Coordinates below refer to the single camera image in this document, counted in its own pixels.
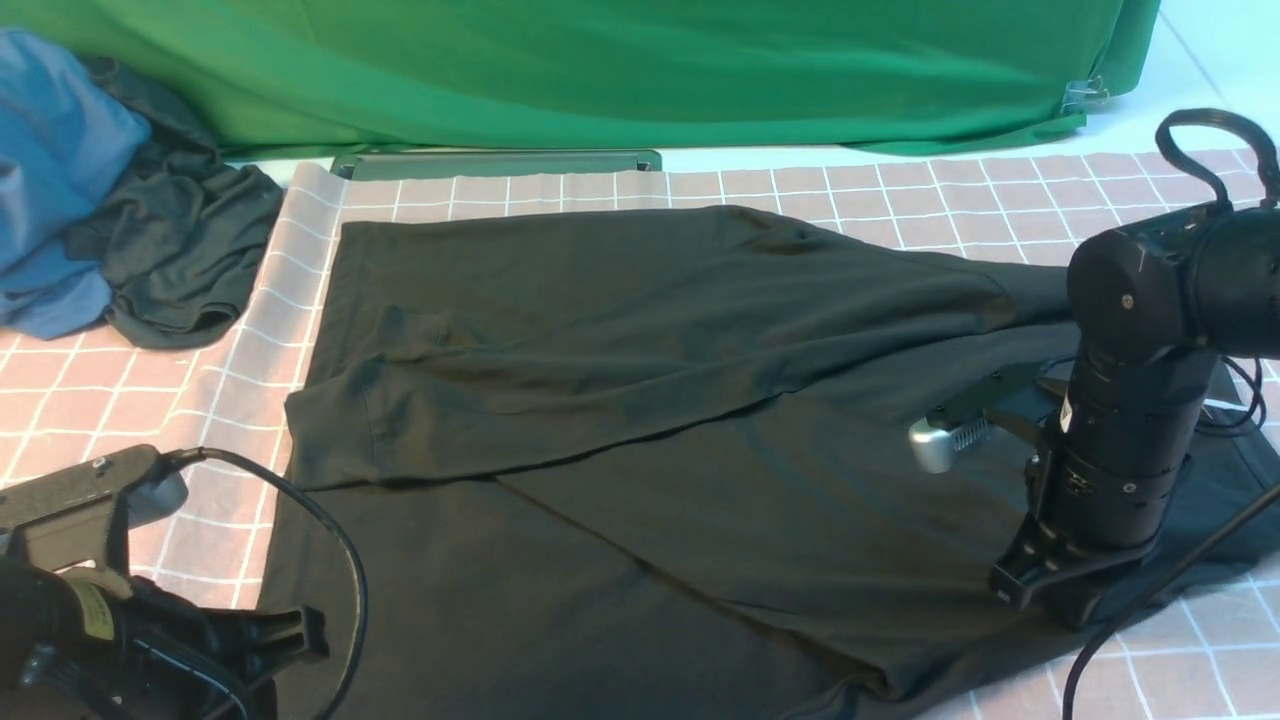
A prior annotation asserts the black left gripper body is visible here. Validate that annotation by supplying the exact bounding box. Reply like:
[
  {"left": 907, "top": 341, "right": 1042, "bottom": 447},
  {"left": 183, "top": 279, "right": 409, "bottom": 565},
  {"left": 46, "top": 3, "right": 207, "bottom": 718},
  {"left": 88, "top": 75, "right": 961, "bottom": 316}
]
[{"left": 70, "top": 580, "right": 276, "bottom": 719}]

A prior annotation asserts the green metal bar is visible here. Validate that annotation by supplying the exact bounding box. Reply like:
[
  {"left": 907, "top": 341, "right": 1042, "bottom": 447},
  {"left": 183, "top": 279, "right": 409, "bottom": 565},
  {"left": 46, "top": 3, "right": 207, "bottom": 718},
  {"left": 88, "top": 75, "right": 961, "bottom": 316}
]
[{"left": 330, "top": 149, "right": 663, "bottom": 182}]

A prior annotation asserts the green backdrop cloth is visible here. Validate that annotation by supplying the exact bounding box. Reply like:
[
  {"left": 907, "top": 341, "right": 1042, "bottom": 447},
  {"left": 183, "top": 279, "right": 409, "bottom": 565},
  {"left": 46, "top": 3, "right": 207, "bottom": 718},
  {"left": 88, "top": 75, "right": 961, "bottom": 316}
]
[{"left": 3, "top": 1, "right": 1160, "bottom": 158}]

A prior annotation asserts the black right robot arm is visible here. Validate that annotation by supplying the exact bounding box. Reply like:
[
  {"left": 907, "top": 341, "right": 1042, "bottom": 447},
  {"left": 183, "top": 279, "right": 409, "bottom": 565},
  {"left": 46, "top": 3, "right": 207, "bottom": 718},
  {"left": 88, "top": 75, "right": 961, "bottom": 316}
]
[{"left": 989, "top": 202, "right": 1277, "bottom": 629}]

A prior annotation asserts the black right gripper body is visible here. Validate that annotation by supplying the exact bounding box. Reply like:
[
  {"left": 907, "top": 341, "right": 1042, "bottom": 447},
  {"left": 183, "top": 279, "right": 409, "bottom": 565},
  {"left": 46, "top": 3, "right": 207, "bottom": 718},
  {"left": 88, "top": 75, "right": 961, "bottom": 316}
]
[{"left": 989, "top": 455, "right": 1190, "bottom": 630}]

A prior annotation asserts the dark gray long-sleeve top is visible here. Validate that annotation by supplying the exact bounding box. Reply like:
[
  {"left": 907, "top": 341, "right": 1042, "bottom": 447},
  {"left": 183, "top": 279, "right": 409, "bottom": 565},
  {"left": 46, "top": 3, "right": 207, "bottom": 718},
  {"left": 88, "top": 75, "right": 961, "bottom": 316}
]
[{"left": 255, "top": 205, "right": 1280, "bottom": 720}]

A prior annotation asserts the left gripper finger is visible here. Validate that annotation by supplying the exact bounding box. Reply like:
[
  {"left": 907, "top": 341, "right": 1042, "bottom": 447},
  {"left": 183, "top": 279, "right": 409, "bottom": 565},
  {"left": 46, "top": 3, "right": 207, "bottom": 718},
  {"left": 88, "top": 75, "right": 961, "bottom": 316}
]
[{"left": 239, "top": 605, "right": 330, "bottom": 666}]

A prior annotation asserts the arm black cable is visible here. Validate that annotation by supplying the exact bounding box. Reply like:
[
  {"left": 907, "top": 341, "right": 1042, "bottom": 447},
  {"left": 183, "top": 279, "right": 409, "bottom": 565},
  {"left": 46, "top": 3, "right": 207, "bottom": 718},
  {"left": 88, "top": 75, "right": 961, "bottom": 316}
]
[
  {"left": 1041, "top": 108, "right": 1280, "bottom": 720},
  {"left": 160, "top": 448, "right": 369, "bottom": 720}
]

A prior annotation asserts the metal binder clip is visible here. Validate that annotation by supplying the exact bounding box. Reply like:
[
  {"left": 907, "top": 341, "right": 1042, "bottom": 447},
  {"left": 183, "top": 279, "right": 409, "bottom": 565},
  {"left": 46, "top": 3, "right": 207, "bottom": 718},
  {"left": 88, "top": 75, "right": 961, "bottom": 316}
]
[{"left": 1060, "top": 76, "right": 1111, "bottom": 115}]

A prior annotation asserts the blue garment pile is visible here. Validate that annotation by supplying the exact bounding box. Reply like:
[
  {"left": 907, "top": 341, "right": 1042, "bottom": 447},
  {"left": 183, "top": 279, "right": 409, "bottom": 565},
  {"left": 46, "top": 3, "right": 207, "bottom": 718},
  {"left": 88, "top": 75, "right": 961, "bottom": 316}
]
[{"left": 1, "top": 28, "right": 151, "bottom": 340}]

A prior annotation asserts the dark crumpled garment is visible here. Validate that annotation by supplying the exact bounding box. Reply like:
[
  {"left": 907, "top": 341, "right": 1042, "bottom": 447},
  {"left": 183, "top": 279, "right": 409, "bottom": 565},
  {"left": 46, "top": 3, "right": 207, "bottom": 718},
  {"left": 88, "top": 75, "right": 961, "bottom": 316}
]
[{"left": 67, "top": 56, "right": 285, "bottom": 350}]

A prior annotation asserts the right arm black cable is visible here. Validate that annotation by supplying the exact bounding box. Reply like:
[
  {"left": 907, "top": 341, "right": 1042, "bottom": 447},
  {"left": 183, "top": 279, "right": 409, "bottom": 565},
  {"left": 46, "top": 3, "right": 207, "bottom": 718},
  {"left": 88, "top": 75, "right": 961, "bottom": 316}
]
[{"left": 1041, "top": 108, "right": 1280, "bottom": 720}]

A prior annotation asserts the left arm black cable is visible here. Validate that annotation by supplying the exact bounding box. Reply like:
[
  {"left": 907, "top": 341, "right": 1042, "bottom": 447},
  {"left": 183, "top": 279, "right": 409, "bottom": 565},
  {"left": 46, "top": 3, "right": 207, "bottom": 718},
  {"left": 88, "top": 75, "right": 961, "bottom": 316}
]
[{"left": 160, "top": 448, "right": 369, "bottom": 720}]

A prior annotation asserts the pink checkered tablecloth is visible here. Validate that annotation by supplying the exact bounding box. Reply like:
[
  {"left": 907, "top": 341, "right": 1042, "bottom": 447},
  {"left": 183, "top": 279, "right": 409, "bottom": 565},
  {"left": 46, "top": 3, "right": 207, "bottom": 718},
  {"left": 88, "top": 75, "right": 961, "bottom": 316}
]
[{"left": 1, "top": 152, "right": 1277, "bottom": 719}]

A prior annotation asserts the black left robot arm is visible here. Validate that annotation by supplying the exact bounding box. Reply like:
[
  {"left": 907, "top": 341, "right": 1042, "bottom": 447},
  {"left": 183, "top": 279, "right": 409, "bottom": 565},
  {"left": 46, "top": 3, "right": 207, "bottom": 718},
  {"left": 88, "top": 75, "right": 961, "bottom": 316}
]
[{"left": 1, "top": 559, "right": 330, "bottom": 719}]

